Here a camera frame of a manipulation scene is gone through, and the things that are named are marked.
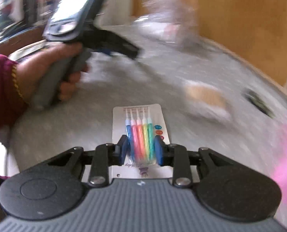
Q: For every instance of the colourful candle pack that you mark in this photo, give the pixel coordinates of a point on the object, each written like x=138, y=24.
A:
x=138, y=135

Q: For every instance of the grey floral tablecloth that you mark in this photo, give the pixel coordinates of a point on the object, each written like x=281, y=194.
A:
x=158, y=77

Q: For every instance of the beige soft packet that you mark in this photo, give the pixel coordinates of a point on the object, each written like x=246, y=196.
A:
x=206, y=96

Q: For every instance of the person's left forearm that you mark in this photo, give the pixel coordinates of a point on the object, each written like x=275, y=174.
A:
x=0, y=89

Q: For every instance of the person's left hand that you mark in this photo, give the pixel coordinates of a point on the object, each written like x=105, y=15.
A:
x=37, y=65

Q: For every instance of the wooden headboard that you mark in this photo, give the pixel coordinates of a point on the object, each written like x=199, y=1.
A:
x=242, y=17

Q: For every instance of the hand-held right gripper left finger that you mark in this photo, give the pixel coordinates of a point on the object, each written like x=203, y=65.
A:
x=123, y=149

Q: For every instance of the black flat item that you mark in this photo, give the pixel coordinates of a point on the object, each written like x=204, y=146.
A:
x=258, y=102

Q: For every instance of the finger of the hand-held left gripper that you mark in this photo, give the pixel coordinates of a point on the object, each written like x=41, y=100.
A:
x=114, y=43

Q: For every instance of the clear plastic bag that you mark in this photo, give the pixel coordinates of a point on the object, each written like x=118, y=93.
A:
x=165, y=12

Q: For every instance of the blurred shelf clutter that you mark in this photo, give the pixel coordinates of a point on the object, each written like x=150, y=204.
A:
x=12, y=4

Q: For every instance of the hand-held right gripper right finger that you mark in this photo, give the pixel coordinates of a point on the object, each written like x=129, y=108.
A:
x=159, y=152

